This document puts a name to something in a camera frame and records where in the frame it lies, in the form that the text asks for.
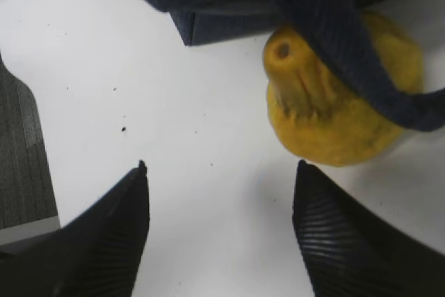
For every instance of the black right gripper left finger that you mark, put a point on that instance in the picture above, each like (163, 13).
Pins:
(97, 254)

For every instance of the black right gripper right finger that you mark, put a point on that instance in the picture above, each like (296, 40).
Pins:
(349, 251)

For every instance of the yellow toy pear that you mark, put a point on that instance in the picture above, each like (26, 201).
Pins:
(317, 117)

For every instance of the dark navy lunch bag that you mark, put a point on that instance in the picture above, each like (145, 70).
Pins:
(334, 31)

